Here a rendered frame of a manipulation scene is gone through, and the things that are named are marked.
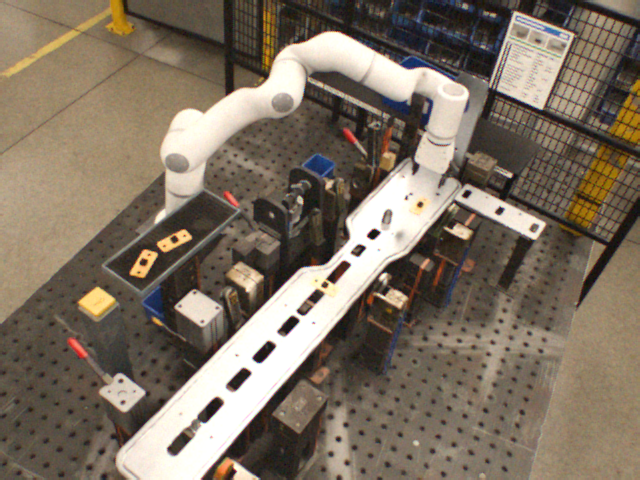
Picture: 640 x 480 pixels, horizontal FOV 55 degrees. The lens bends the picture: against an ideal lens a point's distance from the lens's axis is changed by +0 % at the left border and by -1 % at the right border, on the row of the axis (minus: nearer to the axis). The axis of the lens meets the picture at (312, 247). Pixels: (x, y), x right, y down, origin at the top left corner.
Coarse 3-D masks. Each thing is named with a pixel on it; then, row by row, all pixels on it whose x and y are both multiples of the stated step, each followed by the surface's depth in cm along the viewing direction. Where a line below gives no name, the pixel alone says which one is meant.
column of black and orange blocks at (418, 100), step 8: (416, 96) 212; (424, 96) 211; (416, 104) 214; (424, 104) 215; (408, 112) 218; (416, 112) 216; (408, 120) 219; (416, 120) 218; (408, 128) 222; (416, 128) 222; (408, 136) 224; (416, 136) 226; (400, 144) 228; (408, 144) 227; (400, 152) 230; (408, 152) 229; (400, 160) 233
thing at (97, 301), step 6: (96, 288) 148; (90, 294) 147; (96, 294) 147; (102, 294) 147; (108, 294) 148; (84, 300) 146; (90, 300) 146; (96, 300) 146; (102, 300) 146; (108, 300) 146; (114, 300) 147; (84, 306) 145; (90, 306) 145; (96, 306) 145; (102, 306) 145; (108, 306) 146; (90, 312) 145; (96, 312) 144; (102, 312) 145
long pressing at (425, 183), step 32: (384, 192) 203; (416, 192) 205; (448, 192) 206; (352, 224) 192; (384, 224) 194; (416, 224) 195; (352, 256) 184; (384, 256) 185; (288, 288) 174; (352, 288) 176; (256, 320) 165; (320, 320) 167; (224, 352) 158; (288, 352) 160; (192, 384) 151; (224, 384) 152; (256, 384) 153; (160, 416) 145; (192, 416) 146; (224, 416) 147; (256, 416) 149; (128, 448) 139; (160, 448) 140; (192, 448) 141; (224, 448) 142
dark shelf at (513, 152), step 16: (320, 80) 238; (336, 80) 239; (352, 80) 240; (352, 96) 233; (368, 96) 234; (384, 112) 229; (480, 128) 226; (496, 128) 227; (480, 144) 220; (496, 144) 221; (512, 144) 222; (528, 144) 222; (496, 160) 215; (512, 160) 215; (528, 160) 216; (512, 176) 212
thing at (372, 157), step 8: (368, 128) 192; (376, 128) 192; (384, 128) 191; (368, 136) 194; (376, 136) 195; (368, 144) 196; (376, 144) 197; (368, 152) 198; (376, 152) 199; (368, 160) 200; (376, 160) 201; (376, 168) 203
